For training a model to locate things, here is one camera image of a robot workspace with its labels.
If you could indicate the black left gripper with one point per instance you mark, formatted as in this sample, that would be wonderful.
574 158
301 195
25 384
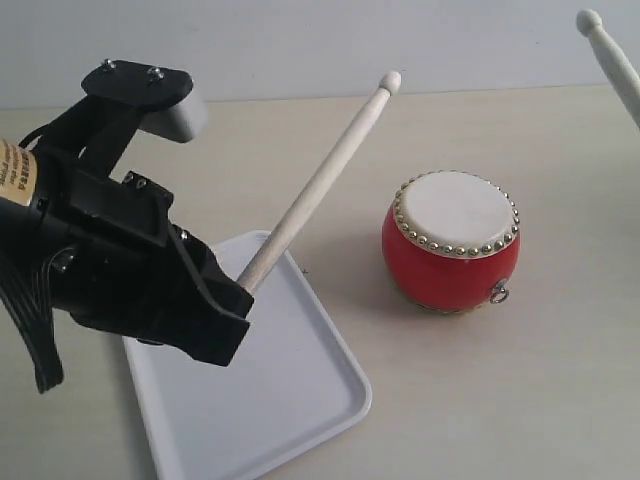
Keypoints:
108 254

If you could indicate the white wooden drumstick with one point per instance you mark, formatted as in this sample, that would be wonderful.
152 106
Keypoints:
319 184
612 60

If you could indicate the small red drum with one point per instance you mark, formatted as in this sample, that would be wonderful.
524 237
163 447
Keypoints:
451 241

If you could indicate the white plastic tray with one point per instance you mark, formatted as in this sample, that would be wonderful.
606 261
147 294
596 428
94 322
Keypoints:
292 385

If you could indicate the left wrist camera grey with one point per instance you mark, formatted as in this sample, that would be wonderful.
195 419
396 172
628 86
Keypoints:
121 98

